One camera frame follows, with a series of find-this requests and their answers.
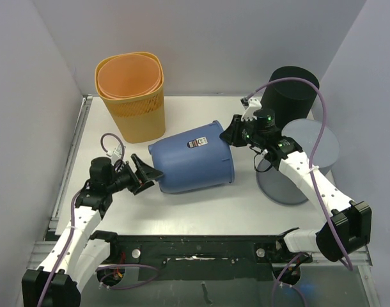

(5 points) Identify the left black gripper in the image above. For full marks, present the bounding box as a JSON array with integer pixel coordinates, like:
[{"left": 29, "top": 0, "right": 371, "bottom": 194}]
[{"left": 106, "top": 154, "right": 163, "bottom": 194}]

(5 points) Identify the blue plastic bucket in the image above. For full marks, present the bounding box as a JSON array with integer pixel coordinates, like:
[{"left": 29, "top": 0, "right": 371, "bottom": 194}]
[{"left": 148, "top": 121, "right": 235, "bottom": 194}]

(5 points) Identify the yellow slotted basket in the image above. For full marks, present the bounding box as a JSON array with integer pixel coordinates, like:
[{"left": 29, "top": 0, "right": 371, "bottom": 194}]
[{"left": 95, "top": 52, "right": 166, "bottom": 143}]

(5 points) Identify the black ribbed bucket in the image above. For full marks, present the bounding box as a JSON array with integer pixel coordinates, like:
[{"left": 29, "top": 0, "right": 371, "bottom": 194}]
[{"left": 261, "top": 66, "right": 320, "bottom": 128}]

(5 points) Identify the grey plastic bucket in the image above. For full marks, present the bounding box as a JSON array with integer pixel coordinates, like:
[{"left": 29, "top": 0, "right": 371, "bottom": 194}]
[{"left": 256, "top": 119, "right": 339, "bottom": 205}]

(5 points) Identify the orange bucket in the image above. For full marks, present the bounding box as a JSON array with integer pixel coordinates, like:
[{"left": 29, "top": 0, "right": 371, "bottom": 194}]
[{"left": 97, "top": 54, "right": 162, "bottom": 99}]

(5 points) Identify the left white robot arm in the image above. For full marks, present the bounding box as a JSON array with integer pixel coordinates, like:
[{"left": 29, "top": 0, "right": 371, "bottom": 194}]
[{"left": 22, "top": 154, "right": 163, "bottom": 306}]

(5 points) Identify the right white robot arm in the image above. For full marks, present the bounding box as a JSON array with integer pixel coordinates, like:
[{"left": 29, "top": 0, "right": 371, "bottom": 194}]
[{"left": 220, "top": 109, "right": 372, "bottom": 262}]

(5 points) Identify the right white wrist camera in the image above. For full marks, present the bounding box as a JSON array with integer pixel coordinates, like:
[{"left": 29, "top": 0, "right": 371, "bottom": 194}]
[{"left": 241, "top": 97, "right": 261, "bottom": 122}]

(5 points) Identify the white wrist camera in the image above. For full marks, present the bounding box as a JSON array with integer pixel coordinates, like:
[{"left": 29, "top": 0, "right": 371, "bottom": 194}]
[
  {"left": 241, "top": 97, "right": 261, "bottom": 122},
  {"left": 106, "top": 145, "right": 125, "bottom": 163}
]

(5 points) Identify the black cable on right wrist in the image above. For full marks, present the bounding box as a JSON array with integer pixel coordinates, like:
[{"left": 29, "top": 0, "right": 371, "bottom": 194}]
[{"left": 253, "top": 146, "right": 276, "bottom": 173}]

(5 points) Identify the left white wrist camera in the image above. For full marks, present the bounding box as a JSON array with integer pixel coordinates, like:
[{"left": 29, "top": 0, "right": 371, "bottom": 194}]
[{"left": 106, "top": 145, "right": 125, "bottom": 163}]

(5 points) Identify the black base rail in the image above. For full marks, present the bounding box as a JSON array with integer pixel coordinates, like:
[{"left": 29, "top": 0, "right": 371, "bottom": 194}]
[{"left": 90, "top": 230, "right": 295, "bottom": 285}]

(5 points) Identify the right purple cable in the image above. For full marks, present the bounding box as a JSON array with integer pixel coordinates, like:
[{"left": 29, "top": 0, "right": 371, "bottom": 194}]
[{"left": 267, "top": 77, "right": 354, "bottom": 307}]

